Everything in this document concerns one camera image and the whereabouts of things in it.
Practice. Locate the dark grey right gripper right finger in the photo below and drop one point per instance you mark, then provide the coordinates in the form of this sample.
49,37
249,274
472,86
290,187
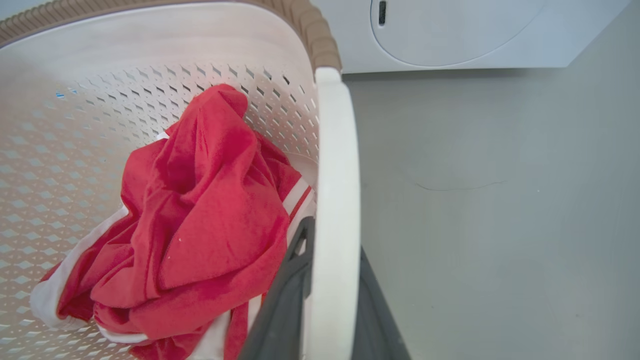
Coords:
372,325

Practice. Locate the white perforated plastic laundry basket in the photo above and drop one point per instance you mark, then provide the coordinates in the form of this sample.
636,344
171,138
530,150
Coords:
75,150

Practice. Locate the round white washing machine door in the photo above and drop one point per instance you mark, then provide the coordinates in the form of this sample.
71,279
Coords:
450,30

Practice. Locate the white washing machine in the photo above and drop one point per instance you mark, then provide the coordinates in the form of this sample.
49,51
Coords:
500,47

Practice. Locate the red garment with white stripes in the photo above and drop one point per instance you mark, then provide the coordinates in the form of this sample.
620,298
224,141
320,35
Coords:
200,225

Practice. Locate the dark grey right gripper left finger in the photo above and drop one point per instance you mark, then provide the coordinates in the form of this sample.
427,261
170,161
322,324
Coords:
280,320

